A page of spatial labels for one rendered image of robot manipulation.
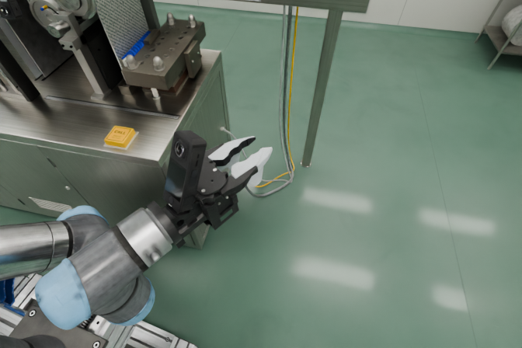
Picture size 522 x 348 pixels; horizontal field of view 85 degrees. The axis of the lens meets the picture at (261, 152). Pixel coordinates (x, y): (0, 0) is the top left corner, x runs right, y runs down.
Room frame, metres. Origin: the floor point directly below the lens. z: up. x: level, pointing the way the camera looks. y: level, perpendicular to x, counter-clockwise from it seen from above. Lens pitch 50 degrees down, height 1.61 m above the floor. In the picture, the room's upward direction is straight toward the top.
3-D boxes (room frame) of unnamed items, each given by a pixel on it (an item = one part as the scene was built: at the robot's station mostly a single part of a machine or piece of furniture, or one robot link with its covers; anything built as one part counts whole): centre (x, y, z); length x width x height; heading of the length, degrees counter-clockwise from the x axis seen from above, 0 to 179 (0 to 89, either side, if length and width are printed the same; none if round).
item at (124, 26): (1.03, 0.49, 1.08); 0.23 x 0.01 x 0.18; 168
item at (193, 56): (1.03, 0.27, 0.96); 0.10 x 0.03 x 0.11; 168
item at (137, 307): (0.13, 0.23, 1.12); 0.11 x 0.08 x 0.11; 45
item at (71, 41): (0.88, 0.62, 1.05); 0.06 x 0.05 x 0.31; 168
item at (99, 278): (0.12, 0.22, 1.21); 0.11 x 0.08 x 0.09; 135
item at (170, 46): (1.03, 0.36, 1.00); 0.40 x 0.16 x 0.06; 168
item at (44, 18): (1.06, 0.66, 1.17); 0.26 x 0.12 x 0.12; 168
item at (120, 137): (0.65, 0.47, 0.91); 0.07 x 0.07 x 0.02; 78
